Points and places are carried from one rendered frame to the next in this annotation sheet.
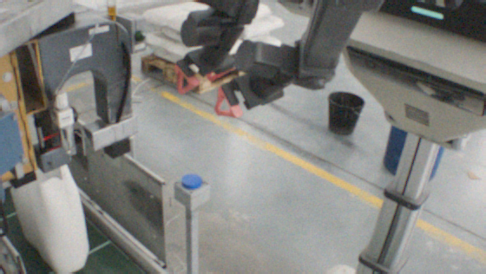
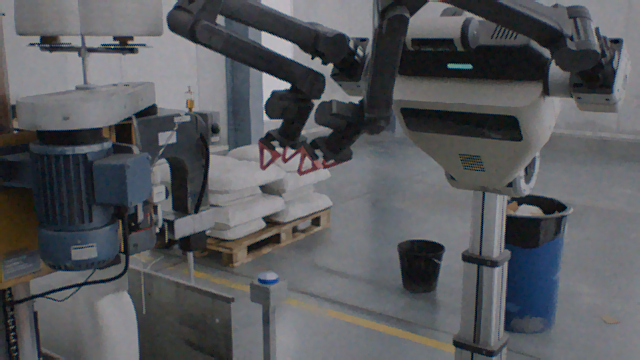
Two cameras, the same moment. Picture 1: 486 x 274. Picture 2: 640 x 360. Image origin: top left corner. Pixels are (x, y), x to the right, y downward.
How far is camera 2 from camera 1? 0.76 m
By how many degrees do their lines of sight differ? 18
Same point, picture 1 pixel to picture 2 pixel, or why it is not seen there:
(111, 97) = (191, 186)
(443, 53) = (477, 94)
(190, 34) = (274, 108)
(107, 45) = (188, 134)
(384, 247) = (476, 320)
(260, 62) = (335, 114)
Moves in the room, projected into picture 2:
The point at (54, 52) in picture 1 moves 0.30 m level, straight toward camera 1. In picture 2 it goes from (145, 134) to (188, 153)
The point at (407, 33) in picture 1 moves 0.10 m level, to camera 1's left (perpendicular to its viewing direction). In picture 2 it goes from (447, 86) to (405, 87)
